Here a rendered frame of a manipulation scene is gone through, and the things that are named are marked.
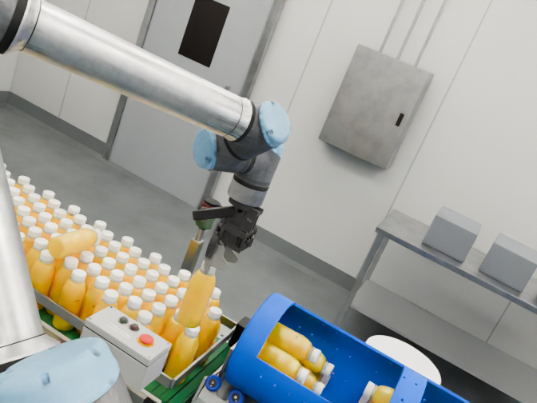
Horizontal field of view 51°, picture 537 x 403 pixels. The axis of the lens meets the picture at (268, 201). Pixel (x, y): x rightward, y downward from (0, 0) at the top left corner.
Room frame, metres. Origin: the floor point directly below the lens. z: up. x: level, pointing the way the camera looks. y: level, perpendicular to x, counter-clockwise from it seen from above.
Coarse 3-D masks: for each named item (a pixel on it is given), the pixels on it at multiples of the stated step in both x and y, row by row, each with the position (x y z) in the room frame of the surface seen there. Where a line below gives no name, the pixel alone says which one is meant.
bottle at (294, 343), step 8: (280, 328) 1.39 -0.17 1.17; (288, 328) 1.40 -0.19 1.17; (272, 336) 1.37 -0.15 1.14; (280, 336) 1.37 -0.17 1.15; (288, 336) 1.37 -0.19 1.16; (296, 336) 1.37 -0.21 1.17; (280, 344) 1.36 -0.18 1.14; (288, 344) 1.36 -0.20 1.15; (296, 344) 1.35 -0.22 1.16; (304, 344) 1.36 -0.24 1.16; (288, 352) 1.35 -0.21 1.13; (296, 352) 1.35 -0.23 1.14; (304, 352) 1.35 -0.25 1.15
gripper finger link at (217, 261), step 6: (216, 246) 1.26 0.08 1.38; (222, 246) 1.26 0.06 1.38; (216, 252) 1.26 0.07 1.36; (222, 252) 1.26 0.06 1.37; (216, 258) 1.26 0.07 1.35; (222, 258) 1.25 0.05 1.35; (204, 264) 1.27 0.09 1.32; (210, 264) 1.26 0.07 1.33; (216, 264) 1.25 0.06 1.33; (222, 264) 1.25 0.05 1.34
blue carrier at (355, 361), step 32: (256, 320) 1.32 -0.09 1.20; (288, 320) 1.52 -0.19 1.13; (320, 320) 1.44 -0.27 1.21; (256, 352) 1.27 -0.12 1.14; (352, 352) 1.46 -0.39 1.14; (256, 384) 1.26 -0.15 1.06; (288, 384) 1.23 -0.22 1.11; (352, 384) 1.45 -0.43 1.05; (384, 384) 1.44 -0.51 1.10; (416, 384) 1.27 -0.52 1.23
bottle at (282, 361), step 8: (264, 344) 1.34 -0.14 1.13; (272, 344) 1.36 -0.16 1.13; (264, 352) 1.32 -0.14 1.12; (272, 352) 1.32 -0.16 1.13; (280, 352) 1.33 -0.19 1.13; (264, 360) 1.31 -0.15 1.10; (272, 360) 1.31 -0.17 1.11; (280, 360) 1.31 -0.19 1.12; (288, 360) 1.31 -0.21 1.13; (296, 360) 1.33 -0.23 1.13; (280, 368) 1.30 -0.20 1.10; (288, 368) 1.30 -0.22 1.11; (296, 368) 1.31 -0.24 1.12; (288, 376) 1.30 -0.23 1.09; (296, 376) 1.30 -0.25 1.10
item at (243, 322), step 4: (244, 320) 1.64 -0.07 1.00; (248, 320) 1.65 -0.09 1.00; (240, 324) 1.61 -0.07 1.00; (244, 324) 1.62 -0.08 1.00; (236, 328) 1.60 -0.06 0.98; (240, 328) 1.60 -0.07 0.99; (244, 328) 1.60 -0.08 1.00; (236, 332) 1.60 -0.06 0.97; (240, 332) 1.60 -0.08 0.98; (232, 336) 1.61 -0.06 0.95; (236, 336) 1.60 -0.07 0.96; (240, 336) 1.60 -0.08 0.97; (232, 340) 1.60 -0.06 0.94; (236, 340) 1.60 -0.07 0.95; (232, 344) 1.60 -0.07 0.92
